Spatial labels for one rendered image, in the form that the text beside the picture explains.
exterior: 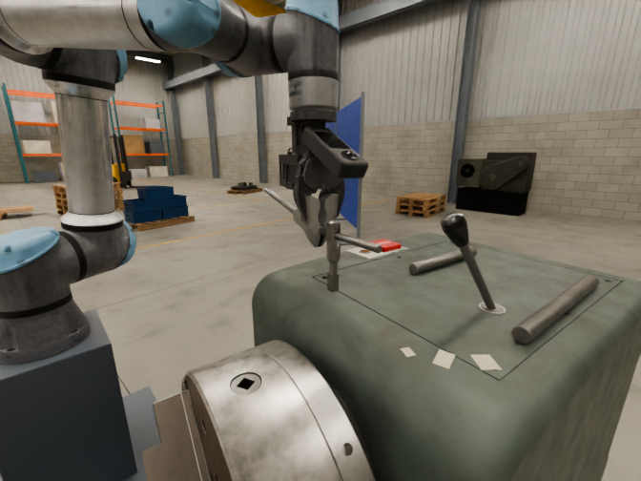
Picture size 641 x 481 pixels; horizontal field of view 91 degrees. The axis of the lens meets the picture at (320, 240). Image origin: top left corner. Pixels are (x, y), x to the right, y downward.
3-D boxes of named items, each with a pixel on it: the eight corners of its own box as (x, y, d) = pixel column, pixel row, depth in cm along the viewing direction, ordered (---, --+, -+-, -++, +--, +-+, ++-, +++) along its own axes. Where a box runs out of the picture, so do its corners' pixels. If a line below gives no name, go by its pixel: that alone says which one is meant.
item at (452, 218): (449, 241, 45) (453, 209, 44) (471, 247, 43) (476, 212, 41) (432, 246, 43) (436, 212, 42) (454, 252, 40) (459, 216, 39)
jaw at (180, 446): (229, 465, 41) (204, 374, 45) (237, 467, 37) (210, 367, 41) (132, 519, 35) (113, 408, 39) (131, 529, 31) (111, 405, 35)
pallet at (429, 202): (415, 207, 881) (416, 192, 870) (445, 211, 828) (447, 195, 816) (393, 214, 790) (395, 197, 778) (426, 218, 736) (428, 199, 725)
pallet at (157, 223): (175, 217, 752) (171, 183, 731) (195, 220, 707) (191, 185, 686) (121, 226, 658) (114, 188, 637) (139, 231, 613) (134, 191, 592)
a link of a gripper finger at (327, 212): (318, 238, 59) (317, 187, 56) (338, 244, 54) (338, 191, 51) (303, 240, 57) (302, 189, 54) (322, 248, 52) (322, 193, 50)
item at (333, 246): (342, 290, 51) (343, 220, 48) (331, 294, 50) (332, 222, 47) (334, 285, 53) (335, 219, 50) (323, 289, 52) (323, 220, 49)
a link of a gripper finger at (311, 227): (301, 240, 57) (301, 189, 54) (320, 248, 52) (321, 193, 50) (287, 242, 55) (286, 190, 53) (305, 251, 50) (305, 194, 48)
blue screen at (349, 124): (308, 205, 912) (307, 119, 849) (336, 205, 923) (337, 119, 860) (335, 245, 519) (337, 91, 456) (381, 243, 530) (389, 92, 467)
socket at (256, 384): (267, 398, 36) (266, 378, 35) (251, 420, 33) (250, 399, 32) (243, 389, 37) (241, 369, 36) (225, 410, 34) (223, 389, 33)
